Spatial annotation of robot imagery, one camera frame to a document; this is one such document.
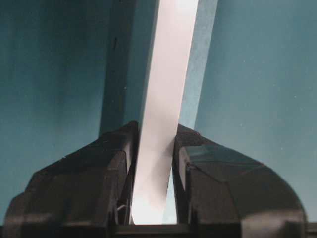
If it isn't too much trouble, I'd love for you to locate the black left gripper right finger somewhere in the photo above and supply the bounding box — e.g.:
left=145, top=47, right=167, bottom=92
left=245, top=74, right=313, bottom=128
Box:
left=172, top=125, right=307, bottom=231

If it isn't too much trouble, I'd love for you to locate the pale wooden board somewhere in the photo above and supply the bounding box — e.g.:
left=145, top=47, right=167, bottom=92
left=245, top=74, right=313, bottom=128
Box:
left=131, top=0, right=198, bottom=225

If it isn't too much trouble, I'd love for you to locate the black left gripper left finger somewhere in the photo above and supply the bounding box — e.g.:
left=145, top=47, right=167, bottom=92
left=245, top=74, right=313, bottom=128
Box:
left=3, top=121, right=139, bottom=232

